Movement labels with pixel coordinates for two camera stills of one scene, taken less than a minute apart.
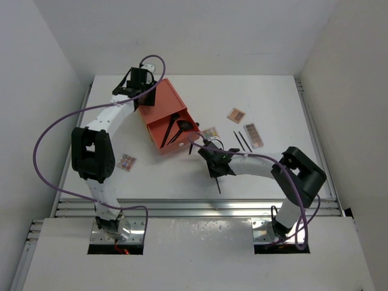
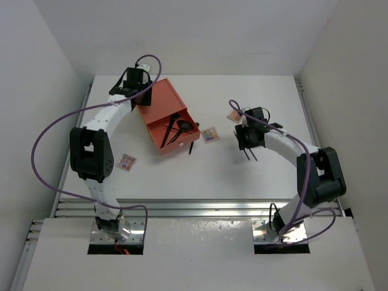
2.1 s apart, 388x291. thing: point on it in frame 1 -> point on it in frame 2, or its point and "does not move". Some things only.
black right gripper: [213, 173] -> [240, 130]
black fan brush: [183, 125] does not move
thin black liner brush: [218, 186] -> [172, 128]
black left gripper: [148, 100] does not move
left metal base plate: [97, 236] does not move
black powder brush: [174, 117] does not move
